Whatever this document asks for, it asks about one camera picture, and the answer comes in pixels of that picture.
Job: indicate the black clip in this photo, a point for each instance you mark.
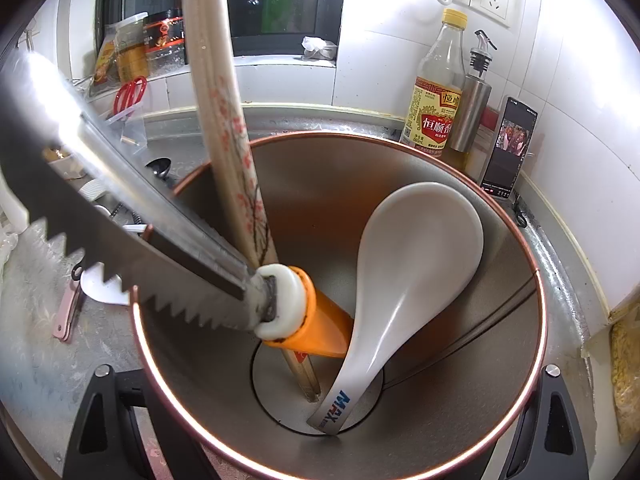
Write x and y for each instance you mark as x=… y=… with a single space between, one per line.
x=518 y=210

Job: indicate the black smartphone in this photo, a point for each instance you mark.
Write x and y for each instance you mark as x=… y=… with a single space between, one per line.
x=510 y=150

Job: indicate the white pipe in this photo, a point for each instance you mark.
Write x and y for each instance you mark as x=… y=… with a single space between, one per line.
x=10 y=205

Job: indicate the bag of grains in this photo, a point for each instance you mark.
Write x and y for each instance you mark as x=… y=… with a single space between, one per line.
x=627 y=385

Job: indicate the pink folding knife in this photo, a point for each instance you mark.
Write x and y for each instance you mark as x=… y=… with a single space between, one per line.
x=67 y=310

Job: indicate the steel oil dispenser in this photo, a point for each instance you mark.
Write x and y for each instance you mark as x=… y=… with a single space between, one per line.
x=472 y=110

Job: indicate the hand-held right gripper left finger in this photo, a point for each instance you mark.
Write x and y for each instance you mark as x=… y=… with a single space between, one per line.
x=131 y=395

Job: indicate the clear plastic scissors holder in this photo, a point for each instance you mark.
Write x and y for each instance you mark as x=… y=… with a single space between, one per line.
x=127 y=130

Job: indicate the clear box yellow label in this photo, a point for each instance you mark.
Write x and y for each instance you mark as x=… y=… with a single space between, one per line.
x=105 y=62

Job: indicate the cream patterned chopstick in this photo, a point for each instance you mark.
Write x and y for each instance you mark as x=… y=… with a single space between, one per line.
x=226 y=85
x=202 y=85

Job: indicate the vinegar bottle yellow cap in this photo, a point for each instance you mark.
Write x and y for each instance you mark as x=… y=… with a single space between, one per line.
x=435 y=120

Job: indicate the crumpled white plastic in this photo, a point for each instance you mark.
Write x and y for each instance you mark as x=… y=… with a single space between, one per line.
x=319 y=47

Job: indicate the clear plastic bag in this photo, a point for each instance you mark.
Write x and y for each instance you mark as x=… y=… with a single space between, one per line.
x=6 y=255

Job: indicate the dark window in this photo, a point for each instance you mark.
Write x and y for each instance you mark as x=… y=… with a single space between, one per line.
x=250 y=45

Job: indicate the white plastic tray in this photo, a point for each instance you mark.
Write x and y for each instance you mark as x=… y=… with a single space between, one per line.
x=62 y=162

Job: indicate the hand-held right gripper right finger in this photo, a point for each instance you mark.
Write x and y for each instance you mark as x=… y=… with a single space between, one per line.
x=525 y=455

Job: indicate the red metal utensil holder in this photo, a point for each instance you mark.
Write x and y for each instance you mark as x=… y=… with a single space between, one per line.
x=450 y=360

